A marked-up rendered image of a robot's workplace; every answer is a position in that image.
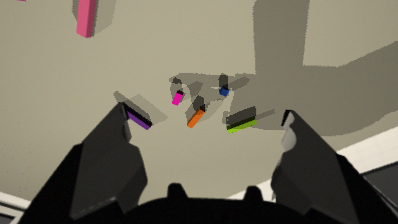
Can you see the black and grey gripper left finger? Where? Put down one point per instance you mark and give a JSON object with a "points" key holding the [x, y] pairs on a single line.
{"points": [[97, 182]]}

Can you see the pink rod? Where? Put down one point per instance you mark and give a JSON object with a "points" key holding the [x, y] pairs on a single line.
{"points": [[86, 9]]}

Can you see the purple rod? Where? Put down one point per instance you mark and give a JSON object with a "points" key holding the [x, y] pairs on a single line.
{"points": [[138, 119]]}

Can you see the orange rod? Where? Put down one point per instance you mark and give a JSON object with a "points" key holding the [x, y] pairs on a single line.
{"points": [[197, 115]]}

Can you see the small blue cube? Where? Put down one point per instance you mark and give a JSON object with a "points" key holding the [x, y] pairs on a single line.
{"points": [[224, 91]]}

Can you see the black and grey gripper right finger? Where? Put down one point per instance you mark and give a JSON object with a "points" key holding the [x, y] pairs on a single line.
{"points": [[314, 180]]}

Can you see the lime green rod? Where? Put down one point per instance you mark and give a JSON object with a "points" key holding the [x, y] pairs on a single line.
{"points": [[241, 125]]}

